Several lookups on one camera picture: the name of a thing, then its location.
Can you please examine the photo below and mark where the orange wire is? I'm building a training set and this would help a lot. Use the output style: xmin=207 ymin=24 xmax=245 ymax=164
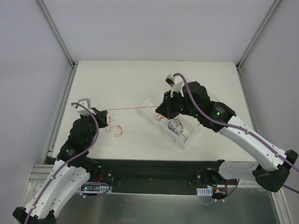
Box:
xmin=105 ymin=106 xmax=165 ymax=138

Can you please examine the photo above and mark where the purple wire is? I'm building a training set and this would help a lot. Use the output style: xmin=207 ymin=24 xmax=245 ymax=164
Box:
xmin=167 ymin=118 xmax=185 ymax=136

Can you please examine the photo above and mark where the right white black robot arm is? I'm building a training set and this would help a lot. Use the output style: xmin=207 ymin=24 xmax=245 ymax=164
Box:
xmin=156 ymin=78 xmax=298 ymax=192

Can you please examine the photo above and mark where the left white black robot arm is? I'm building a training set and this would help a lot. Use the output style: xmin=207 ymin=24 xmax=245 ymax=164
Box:
xmin=13 ymin=106 xmax=107 ymax=224

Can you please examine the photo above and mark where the clear plastic compartment tray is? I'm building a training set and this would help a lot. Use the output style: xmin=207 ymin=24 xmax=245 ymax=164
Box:
xmin=135 ymin=82 xmax=203 ymax=150

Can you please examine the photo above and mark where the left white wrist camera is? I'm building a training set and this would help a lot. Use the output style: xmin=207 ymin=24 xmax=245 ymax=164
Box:
xmin=71 ymin=98 xmax=91 ymax=116

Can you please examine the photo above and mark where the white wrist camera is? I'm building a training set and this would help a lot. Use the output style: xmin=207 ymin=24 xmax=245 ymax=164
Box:
xmin=165 ymin=73 xmax=183 ymax=98
xmin=71 ymin=98 xmax=91 ymax=116

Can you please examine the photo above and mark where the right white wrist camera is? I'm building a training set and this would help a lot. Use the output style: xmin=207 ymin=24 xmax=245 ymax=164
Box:
xmin=165 ymin=73 xmax=183 ymax=98

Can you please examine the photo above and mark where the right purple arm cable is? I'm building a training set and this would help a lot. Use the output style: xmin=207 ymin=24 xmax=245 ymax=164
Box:
xmin=174 ymin=73 xmax=299 ymax=203

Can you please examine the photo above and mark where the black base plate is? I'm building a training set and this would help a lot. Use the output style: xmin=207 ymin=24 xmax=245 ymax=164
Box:
xmin=83 ymin=157 xmax=237 ymax=195

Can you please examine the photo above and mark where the left white cable duct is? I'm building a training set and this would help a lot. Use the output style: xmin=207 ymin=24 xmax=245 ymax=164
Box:
xmin=78 ymin=184 xmax=112 ymax=194

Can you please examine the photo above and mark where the white cable duct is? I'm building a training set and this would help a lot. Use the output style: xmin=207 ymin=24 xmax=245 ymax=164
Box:
xmin=78 ymin=184 xmax=112 ymax=194
xmin=196 ymin=187 xmax=213 ymax=196

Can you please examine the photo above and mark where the right white cable duct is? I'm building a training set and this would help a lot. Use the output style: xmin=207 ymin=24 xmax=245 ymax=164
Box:
xmin=196 ymin=187 xmax=213 ymax=196

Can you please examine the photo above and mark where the left aluminium frame post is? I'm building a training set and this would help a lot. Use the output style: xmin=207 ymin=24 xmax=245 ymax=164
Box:
xmin=35 ymin=0 xmax=77 ymax=68

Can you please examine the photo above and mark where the aluminium frame post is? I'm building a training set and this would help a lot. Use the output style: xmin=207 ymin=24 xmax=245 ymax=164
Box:
xmin=35 ymin=0 xmax=77 ymax=68
xmin=236 ymin=0 xmax=283 ymax=70

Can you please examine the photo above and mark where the right aluminium frame post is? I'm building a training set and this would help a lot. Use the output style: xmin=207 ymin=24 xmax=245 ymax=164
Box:
xmin=236 ymin=0 xmax=283 ymax=70

